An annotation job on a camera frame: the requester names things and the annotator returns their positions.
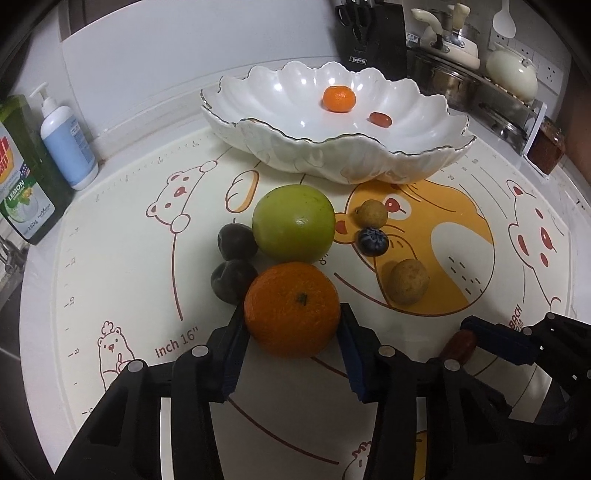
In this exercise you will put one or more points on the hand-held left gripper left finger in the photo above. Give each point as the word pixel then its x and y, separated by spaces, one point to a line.
pixel 235 353

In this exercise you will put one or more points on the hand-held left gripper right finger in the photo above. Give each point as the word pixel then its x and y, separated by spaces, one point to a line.
pixel 353 362

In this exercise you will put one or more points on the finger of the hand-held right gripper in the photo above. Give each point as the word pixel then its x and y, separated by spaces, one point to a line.
pixel 501 340

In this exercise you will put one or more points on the large orange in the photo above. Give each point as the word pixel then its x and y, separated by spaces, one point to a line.
pixel 291 309

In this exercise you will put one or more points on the dark purple plum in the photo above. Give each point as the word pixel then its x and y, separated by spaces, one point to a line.
pixel 238 241
pixel 231 280

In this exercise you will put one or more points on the blueberry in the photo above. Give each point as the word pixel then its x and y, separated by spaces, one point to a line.
pixel 373 241

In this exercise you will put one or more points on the green round fruit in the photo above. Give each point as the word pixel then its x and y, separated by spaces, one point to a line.
pixel 293 221

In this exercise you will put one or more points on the white scalloped porcelain bowl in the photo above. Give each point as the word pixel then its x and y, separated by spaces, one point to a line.
pixel 286 106

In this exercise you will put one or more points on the bear printed baking mat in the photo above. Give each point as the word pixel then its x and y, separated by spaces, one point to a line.
pixel 138 277

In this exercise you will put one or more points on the glass jar of red sauce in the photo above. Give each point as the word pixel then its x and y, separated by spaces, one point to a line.
pixel 547 147

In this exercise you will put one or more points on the metal pot rack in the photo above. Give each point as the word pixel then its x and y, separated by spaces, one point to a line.
pixel 508 115

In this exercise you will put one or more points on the steel sink faucet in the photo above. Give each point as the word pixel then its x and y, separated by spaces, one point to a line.
pixel 9 254

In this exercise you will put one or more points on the stainless steel pot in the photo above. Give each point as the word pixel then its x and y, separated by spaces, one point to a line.
pixel 443 83

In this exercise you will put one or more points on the white pump bottle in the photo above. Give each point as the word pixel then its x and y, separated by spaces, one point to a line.
pixel 69 147

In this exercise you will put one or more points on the small mandarin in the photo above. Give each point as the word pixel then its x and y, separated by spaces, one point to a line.
pixel 339 98

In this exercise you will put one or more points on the cream round kettle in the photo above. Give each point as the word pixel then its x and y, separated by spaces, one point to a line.
pixel 512 74

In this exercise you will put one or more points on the green dish soap bottle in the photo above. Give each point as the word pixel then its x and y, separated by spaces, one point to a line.
pixel 27 184

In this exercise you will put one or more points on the cream saucepan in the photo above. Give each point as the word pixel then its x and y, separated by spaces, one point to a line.
pixel 461 53

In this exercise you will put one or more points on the white rice paddle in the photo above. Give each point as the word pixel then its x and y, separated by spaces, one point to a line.
pixel 504 23

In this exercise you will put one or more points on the black knife block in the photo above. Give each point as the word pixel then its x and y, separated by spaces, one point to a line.
pixel 383 41

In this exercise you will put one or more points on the white wall outlet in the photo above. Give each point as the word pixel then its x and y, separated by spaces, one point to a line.
pixel 497 37
pixel 551 69
pixel 524 50

